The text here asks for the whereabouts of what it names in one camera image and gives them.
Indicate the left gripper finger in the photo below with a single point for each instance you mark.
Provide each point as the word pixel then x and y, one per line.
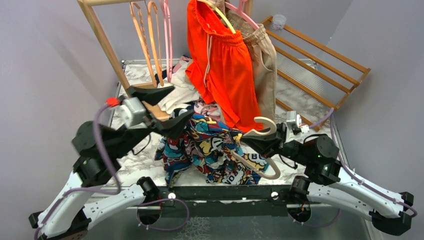
pixel 152 96
pixel 174 127

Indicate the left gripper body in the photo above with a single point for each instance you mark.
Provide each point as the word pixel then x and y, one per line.
pixel 149 121

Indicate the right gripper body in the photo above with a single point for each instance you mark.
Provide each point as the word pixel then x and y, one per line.
pixel 290 149

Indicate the cream hanger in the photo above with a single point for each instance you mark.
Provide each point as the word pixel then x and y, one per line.
pixel 253 132

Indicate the comic print shorts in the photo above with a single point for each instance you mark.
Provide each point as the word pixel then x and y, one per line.
pixel 213 148

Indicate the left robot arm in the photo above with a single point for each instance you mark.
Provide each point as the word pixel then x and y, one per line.
pixel 93 191

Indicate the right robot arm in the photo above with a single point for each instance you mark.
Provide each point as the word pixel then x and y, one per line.
pixel 328 180

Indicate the pink hanger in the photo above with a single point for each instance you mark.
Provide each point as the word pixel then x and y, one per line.
pixel 167 23
pixel 244 10

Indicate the orange shorts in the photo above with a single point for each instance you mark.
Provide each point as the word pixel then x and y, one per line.
pixel 221 68

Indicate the orange hanger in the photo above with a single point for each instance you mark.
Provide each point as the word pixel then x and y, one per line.
pixel 149 39

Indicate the beige shorts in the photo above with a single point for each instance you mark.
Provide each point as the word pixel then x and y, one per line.
pixel 263 58

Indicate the yellow hanger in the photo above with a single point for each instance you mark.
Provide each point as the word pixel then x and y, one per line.
pixel 223 17

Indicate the pink hanger right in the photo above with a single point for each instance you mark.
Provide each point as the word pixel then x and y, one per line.
pixel 244 10

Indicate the pink white navy garment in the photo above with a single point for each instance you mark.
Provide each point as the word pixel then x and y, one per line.
pixel 185 95

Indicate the wooden slatted shelf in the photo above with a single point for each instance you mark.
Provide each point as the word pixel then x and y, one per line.
pixel 312 78

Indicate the wooden clothes rack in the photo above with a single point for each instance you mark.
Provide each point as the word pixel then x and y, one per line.
pixel 87 9

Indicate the clear plastic cup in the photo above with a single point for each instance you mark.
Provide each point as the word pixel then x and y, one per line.
pixel 278 22

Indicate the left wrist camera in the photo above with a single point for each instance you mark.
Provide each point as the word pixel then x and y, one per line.
pixel 130 112

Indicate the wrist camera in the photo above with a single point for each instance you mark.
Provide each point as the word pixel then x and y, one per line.
pixel 294 125
pixel 130 112

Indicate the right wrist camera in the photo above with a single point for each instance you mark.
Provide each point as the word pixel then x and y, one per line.
pixel 294 125

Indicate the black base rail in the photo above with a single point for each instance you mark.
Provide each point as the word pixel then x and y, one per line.
pixel 225 201

